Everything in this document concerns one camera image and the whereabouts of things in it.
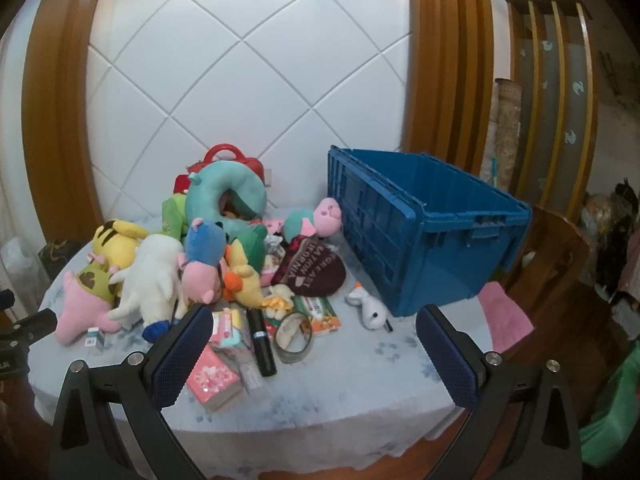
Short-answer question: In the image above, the small teal white box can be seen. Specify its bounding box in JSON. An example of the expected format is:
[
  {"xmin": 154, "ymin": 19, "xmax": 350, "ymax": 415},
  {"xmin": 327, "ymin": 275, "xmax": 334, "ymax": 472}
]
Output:
[{"xmin": 85, "ymin": 327, "xmax": 105, "ymax": 354}]

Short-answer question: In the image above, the cream bunny blue dress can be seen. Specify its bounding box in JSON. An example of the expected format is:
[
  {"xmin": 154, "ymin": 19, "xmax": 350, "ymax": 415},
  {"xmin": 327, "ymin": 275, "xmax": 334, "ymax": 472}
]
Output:
[{"xmin": 142, "ymin": 320, "xmax": 171, "ymax": 344}]

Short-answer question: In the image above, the pink flower tissue pack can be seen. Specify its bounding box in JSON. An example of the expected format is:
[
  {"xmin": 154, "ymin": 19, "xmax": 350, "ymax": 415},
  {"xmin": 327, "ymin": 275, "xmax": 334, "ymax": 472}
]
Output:
[{"xmin": 186, "ymin": 346, "xmax": 243, "ymax": 411}]

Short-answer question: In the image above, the black bag roll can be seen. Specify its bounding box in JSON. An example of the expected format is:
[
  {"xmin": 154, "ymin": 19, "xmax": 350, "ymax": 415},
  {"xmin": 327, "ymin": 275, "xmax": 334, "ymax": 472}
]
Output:
[{"xmin": 246, "ymin": 308, "xmax": 277, "ymax": 377}]

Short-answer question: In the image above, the pink pig plush blue shirt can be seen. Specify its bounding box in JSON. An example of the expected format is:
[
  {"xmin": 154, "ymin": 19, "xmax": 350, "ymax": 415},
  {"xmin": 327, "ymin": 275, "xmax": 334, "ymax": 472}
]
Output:
[{"xmin": 179, "ymin": 218, "xmax": 227, "ymax": 304}]

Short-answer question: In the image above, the white seagull plush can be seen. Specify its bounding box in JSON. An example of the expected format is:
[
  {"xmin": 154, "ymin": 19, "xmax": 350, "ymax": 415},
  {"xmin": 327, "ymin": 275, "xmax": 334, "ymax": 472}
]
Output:
[{"xmin": 345, "ymin": 283, "xmax": 393, "ymax": 333}]

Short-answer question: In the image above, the yellow duck plush green hat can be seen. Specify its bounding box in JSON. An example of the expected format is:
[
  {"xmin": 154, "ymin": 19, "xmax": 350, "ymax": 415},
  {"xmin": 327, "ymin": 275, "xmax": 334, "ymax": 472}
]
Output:
[{"xmin": 222, "ymin": 224, "xmax": 268, "ymax": 308}]

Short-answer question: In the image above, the cream bunny gold dress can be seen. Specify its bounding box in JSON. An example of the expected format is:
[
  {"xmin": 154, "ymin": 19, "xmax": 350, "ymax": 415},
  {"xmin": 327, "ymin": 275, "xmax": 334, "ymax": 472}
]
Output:
[{"xmin": 262, "ymin": 284, "xmax": 294, "ymax": 321}]

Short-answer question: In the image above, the pastel tissue box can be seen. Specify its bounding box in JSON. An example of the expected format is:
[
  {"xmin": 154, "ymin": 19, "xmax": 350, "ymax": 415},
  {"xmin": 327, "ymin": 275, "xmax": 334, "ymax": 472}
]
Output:
[{"xmin": 209, "ymin": 308, "xmax": 250, "ymax": 352}]

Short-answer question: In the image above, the pink plush green spotted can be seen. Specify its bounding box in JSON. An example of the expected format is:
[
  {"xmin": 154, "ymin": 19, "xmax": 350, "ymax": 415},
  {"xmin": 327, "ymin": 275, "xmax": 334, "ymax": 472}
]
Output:
[{"xmin": 54, "ymin": 254, "xmax": 122, "ymax": 346}]

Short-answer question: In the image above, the pink cloth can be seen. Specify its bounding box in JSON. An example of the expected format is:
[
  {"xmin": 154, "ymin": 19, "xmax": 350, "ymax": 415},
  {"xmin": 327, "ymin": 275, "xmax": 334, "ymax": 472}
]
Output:
[{"xmin": 477, "ymin": 282, "xmax": 534, "ymax": 353}]

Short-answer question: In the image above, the wooden chair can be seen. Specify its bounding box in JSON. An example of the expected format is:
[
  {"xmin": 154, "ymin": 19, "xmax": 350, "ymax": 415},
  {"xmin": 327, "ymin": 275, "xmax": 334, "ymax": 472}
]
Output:
[{"xmin": 499, "ymin": 206, "xmax": 590, "ymax": 365}]

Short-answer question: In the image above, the white plush animal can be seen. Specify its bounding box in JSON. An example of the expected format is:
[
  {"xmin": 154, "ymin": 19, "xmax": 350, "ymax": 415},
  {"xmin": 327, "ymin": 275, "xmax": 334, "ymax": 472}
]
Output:
[{"xmin": 107, "ymin": 234, "xmax": 184, "ymax": 328}]

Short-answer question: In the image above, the yellow striped plush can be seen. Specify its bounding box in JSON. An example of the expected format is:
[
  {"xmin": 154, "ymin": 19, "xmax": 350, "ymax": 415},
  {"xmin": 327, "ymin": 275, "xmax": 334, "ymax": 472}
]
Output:
[{"xmin": 92, "ymin": 219, "xmax": 149, "ymax": 270}]

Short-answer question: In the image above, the clear tape roll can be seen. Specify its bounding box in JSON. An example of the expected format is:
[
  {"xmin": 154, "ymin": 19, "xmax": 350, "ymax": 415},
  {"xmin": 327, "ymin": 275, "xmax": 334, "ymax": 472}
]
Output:
[{"xmin": 273, "ymin": 312, "xmax": 314, "ymax": 364}]

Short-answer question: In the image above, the green plush toy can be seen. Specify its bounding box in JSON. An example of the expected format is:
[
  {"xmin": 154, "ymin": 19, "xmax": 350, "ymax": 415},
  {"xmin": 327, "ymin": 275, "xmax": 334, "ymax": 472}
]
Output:
[{"xmin": 162, "ymin": 193, "xmax": 188, "ymax": 240}]

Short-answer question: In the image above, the blue plastic crate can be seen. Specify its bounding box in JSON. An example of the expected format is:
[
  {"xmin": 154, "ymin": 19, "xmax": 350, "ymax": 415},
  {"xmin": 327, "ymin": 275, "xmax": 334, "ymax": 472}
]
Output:
[{"xmin": 328, "ymin": 146, "xmax": 533, "ymax": 318}]

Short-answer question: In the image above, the green orange medicine box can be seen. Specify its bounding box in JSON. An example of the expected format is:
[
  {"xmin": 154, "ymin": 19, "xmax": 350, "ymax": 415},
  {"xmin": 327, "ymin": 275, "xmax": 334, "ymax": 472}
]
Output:
[{"xmin": 293, "ymin": 296, "xmax": 342, "ymax": 335}]

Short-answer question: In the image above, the red handbag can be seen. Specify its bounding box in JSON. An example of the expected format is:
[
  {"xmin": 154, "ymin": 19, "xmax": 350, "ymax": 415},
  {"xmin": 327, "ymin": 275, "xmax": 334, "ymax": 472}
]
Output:
[{"xmin": 172, "ymin": 143, "xmax": 266, "ymax": 194}]

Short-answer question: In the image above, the teal neck pillow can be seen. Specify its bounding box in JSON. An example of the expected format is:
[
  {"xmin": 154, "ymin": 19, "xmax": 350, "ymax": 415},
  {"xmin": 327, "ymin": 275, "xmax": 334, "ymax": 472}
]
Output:
[{"xmin": 184, "ymin": 160, "xmax": 267, "ymax": 238}]

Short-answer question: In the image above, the maroon knit beanie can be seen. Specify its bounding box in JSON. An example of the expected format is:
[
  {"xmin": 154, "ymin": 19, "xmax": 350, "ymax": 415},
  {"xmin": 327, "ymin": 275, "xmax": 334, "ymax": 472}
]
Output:
[{"xmin": 271, "ymin": 235, "xmax": 346, "ymax": 297}]

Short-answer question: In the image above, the pink pig plush teal body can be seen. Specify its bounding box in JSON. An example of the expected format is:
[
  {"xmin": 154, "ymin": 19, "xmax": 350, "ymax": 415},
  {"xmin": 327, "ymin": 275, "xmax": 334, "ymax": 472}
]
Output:
[{"xmin": 282, "ymin": 197, "xmax": 342, "ymax": 243}]

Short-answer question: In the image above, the rolled carpet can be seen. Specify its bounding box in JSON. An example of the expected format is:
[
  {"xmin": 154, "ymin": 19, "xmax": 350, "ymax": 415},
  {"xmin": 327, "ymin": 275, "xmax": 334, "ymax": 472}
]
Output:
[{"xmin": 480, "ymin": 78, "xmax": 523, "ymax": 192}]

